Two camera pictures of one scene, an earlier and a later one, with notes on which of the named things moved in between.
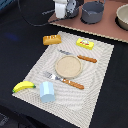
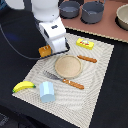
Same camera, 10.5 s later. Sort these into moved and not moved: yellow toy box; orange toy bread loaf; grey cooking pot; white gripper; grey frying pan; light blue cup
Moved: white gripper; orange toy bread loaf
Not moved: grey cooking pot; grey frying pan; yellow toy box; light blue cup
